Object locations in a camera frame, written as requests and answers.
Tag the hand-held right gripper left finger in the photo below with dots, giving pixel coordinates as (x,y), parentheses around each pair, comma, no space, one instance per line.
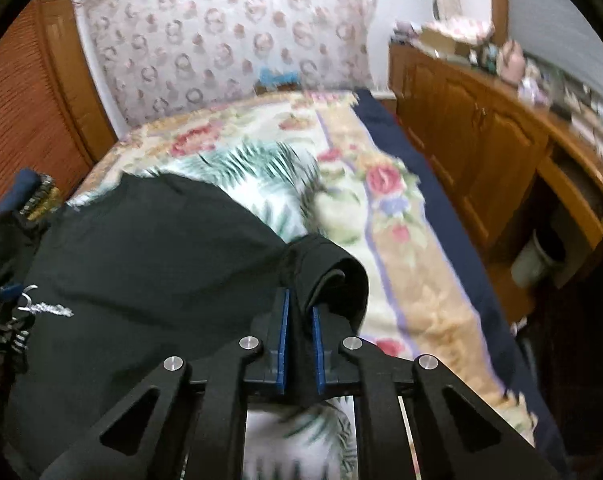
(281,340)

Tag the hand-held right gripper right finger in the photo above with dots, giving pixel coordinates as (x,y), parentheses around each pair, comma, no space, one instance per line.
(317,350)

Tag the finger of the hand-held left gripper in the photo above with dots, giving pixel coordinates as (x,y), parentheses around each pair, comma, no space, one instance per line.
(8,290)

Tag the black shirt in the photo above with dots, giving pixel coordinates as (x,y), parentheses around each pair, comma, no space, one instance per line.
(156,270)

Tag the patterned folded garment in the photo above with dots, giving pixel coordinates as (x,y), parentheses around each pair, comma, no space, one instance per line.
(46,197)

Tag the floral blanket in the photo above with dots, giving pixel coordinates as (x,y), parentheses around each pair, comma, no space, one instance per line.
(421,300)

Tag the palm leaf print sheet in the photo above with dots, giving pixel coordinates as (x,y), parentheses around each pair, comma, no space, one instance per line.
(261,195)

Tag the wooden louvered wardrobe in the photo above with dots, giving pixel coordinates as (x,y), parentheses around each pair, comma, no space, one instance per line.
(26,110)

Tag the navy bed sheet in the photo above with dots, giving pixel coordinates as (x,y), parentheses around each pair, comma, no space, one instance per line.
(431,170)

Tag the white bucket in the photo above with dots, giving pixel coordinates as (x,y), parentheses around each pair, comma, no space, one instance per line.
(534,260)

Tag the small blue box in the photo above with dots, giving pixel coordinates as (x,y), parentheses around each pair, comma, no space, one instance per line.
(276,79)

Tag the wooden cabinet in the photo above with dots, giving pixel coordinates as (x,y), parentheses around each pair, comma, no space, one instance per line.
(481,130)

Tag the floral headboard cover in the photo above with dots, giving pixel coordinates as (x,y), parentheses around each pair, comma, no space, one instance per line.
(221,35)

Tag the pink ceramic pot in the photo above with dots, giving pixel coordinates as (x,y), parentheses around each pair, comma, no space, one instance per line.
(512,62)

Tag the floral cloth covered box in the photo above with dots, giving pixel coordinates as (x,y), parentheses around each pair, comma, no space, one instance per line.
(456,30)

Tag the clutter of small items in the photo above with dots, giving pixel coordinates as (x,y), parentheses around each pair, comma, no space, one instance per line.
(581,115)

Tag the window blind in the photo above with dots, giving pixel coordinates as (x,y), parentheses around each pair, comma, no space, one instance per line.
(556,10)

